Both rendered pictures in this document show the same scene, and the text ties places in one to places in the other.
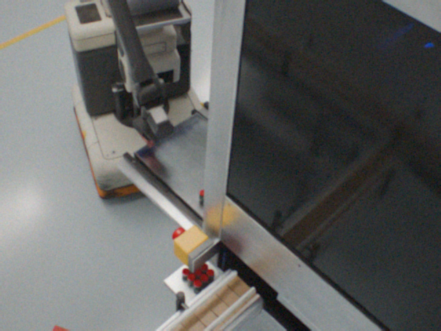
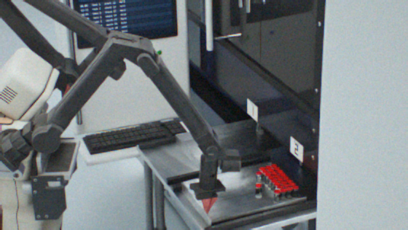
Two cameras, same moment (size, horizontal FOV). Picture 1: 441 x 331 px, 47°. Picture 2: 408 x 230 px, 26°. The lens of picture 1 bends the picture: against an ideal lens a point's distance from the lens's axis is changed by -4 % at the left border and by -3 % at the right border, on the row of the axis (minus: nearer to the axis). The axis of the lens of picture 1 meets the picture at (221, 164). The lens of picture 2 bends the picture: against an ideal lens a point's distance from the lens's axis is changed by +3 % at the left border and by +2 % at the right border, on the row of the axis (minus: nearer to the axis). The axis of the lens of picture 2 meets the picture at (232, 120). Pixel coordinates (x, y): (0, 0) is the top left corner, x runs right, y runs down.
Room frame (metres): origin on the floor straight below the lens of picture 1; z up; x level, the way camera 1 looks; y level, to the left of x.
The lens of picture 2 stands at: (0.04, 2.34, 2.40)
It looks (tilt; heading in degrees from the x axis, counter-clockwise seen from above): 26 degrees down; 293
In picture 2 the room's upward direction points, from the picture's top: straight up
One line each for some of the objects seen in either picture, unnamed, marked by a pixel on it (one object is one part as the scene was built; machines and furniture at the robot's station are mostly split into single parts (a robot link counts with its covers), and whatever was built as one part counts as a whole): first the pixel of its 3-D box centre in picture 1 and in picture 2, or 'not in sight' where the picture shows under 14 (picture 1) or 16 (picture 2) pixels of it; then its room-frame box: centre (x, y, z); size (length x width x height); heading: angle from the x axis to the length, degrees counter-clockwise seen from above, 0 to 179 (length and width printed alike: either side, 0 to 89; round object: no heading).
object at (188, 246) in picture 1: (193, 247); not in sight; (0.66, 0.05, 0.99); 0.08 x 0.07 x 0.07; 48
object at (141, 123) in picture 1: (151, 121); (208, 180); (1.05, 0.21, 1.02); 0.10 x 0.07 x 0.07; 48
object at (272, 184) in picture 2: not in sight; (272, 184); (0.92, -0.03, 0.90); 0.18 x 0.02 x 0.05; 137
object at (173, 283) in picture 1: (198, 285); not in sight; (0.62, 0.03, 0.87); 0.14 x 0.13 x 0.02; 48
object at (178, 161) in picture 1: (202, 166); (242, 193); (1.00, 0.06, 0.90); 0.34 x 0.26 x 0.04; 47
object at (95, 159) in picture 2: not in sight; (135, 138); (1.63, -0.33, 0.79); 0.45 x 0.28 x 0.03; 45
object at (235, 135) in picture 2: not in sight; (230, 144); (1.18, -0.25, 0.90); 0.34 x 0.26 x 0.04; 48
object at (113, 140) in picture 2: not in sight; (136, 135); (1.61, -0.32, 0.82); 0.40 x 0.14 x 0.02; 45
